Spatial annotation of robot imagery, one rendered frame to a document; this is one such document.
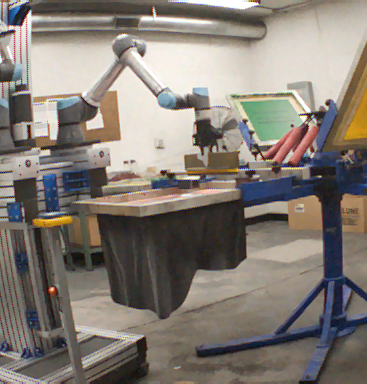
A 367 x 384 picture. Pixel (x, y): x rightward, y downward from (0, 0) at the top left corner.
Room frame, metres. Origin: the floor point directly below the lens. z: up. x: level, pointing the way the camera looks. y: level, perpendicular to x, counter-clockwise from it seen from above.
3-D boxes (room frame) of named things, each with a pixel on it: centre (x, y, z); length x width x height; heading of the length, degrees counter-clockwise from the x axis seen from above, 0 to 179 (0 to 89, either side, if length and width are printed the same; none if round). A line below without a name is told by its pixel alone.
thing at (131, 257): (2.27, 0.25, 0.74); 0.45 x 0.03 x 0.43; 37
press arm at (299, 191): (2.71, -0.34, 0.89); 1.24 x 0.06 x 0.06; 127
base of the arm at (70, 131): (2.72, 0.53, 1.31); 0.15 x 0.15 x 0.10
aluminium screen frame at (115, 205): (2.45, 0.01, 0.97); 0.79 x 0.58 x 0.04; 127
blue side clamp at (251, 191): (2.37, -0.35, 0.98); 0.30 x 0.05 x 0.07; 127
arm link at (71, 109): (2.73, 0.52, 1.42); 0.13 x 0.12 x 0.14; 156
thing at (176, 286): (2.25, -0.07, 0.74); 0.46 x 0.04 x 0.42; 127
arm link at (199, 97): (2.58, -0.12, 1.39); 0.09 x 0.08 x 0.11; 66
